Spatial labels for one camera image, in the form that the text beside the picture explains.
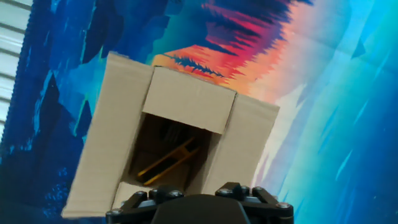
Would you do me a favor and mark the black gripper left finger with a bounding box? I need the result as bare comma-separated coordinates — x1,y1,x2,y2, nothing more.
105,185,185,224

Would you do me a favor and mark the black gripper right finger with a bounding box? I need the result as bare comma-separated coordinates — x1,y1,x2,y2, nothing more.
215,182,295,224

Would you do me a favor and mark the brown cardboard box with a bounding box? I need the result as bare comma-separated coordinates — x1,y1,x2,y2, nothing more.
61,51,280,219

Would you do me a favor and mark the yellow folding hex key set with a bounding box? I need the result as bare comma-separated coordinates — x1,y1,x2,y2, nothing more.
136,136,201,187

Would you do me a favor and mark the dark green folding hex key set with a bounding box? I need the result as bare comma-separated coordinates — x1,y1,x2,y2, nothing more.
160,123,187,144

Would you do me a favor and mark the landscape print tablecloth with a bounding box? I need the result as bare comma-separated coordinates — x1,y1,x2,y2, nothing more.
0,0,398,224

